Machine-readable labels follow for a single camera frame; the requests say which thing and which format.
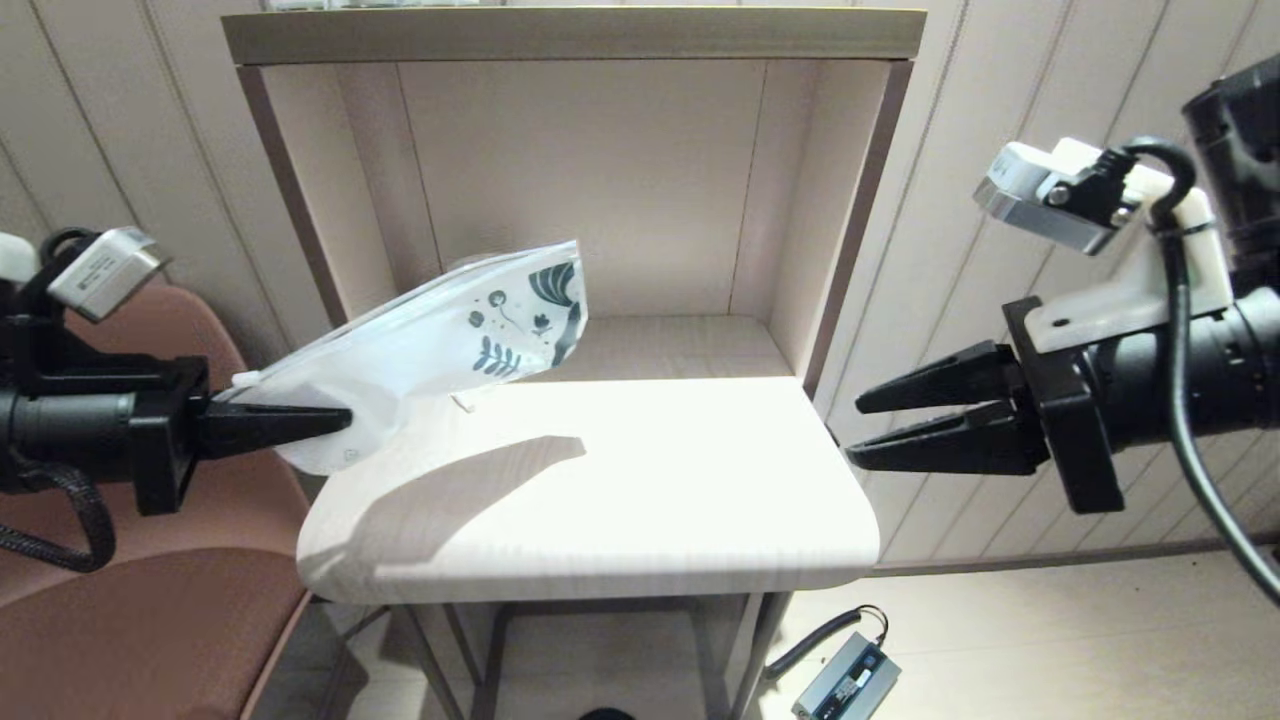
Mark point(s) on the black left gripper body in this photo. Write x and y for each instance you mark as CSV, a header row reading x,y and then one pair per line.
x,y
170,440

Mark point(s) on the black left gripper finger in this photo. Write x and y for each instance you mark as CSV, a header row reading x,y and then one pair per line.
x,y
270,428

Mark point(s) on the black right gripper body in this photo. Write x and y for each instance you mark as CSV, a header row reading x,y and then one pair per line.
x,y
1070,430

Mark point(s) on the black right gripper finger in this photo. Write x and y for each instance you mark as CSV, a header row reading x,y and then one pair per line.
x,y
960,380
960,445

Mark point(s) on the white floral zip pouch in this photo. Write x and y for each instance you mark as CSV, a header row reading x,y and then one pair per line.
x,y
420,350

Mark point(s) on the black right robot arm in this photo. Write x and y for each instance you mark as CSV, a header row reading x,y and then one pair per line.
x,y
1230,370

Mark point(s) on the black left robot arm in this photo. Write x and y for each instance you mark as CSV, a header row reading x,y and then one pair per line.
x,y
60,420

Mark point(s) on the brown skirting board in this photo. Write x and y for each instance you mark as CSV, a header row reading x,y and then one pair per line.
x,y
1000,560

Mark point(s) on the pink-brown upholstered chair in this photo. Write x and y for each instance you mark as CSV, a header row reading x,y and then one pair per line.
x,y
150,640

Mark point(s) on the grey power adapter box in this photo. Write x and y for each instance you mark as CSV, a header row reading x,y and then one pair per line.
x,y
845,685

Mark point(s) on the beige wooden desk with hutch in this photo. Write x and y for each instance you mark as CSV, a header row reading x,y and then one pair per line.
x,y
620,200

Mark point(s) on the black round robot part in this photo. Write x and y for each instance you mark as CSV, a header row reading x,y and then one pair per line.
x,y
606,715

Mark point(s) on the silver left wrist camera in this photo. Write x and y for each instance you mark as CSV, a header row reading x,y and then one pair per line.
x,y
105,270

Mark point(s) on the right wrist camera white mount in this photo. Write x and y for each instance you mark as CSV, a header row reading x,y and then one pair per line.
x,y
1040,195

